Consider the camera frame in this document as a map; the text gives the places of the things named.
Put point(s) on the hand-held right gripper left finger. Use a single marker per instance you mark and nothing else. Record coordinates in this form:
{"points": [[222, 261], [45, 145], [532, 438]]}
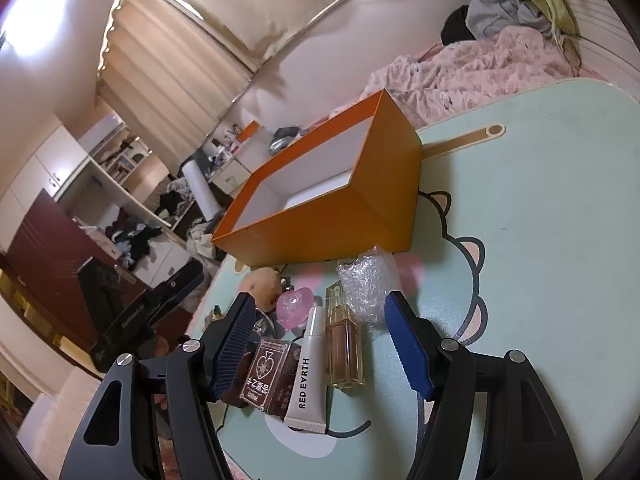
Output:
{"points": [[232, 355]]}

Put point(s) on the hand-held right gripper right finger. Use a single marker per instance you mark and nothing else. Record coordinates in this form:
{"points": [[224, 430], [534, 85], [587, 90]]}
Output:
{"points": [[407, 350]]}

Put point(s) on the brown card box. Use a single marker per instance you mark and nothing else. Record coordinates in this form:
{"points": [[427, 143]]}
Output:
{"points": [[270, 375]]}

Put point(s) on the bubble wrap piece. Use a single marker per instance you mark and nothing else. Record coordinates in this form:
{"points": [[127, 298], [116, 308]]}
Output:
{"points": [[365, 285]]}

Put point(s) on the brown plush toy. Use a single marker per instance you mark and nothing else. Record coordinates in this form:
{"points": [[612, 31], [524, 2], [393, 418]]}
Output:
{"points": [[262, 282]]}

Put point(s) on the pink heart-shaped trinket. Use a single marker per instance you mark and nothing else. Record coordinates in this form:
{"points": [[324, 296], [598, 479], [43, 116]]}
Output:
{"points": [[295, 307]]}

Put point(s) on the white cosmetic tube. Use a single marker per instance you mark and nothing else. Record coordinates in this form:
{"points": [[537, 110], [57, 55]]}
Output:
{"points": [[305, 390]]}

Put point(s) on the orange cardboard box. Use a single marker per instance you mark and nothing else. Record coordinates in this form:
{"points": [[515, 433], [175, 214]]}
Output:
{"points": [[350, 220]]}

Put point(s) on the crumpled light cloth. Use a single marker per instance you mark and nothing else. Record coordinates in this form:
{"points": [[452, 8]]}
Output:
{"points": [[202, 240]]}

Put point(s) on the dark red cabinet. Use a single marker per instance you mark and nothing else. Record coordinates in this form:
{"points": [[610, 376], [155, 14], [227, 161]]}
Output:
{"points": [[45, 260]]}

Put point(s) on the white paper roll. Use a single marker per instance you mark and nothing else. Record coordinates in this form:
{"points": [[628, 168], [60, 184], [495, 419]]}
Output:
{"points": [[202, 190]]}

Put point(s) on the white air conditioner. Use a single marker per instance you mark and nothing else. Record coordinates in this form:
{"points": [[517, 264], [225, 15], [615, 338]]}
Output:
{"points": [[102, 132]]}

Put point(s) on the white nightstand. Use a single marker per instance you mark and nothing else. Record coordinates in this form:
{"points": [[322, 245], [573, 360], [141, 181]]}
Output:
{"points": [[245, 165]]}

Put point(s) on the small orange box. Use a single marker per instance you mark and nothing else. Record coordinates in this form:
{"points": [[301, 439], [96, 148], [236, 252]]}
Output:
{"points": [[247, 131]]}

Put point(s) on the silver grey bag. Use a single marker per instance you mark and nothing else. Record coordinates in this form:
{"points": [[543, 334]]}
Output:
{"points": [[282, 141]]}

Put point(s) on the beige curtain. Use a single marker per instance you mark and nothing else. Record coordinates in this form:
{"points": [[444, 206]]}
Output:
{"points": [[200, 35]]}

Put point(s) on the pink printed blanket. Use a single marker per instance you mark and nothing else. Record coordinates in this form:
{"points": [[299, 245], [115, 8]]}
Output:
{"points": [[475, 70]]}

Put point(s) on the black crumpled garment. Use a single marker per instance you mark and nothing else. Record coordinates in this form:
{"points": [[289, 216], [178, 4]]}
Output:
{"points": [[457, 27]]}

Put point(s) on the grey crumpled garment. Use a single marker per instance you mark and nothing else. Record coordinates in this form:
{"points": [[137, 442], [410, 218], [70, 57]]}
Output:
{"points": [[505, 12]]}

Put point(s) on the white slatted headboard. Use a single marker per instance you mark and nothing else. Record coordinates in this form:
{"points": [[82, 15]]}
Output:
{"points": [[600, 20]]}

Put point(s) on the white wall shelf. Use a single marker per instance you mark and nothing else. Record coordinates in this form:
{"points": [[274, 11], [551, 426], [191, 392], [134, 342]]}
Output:
{"points": [[115, 180]]}

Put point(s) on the white wall cabinet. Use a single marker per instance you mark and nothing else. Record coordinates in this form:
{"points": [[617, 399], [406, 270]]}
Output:
{"points": [[35, 185]]}

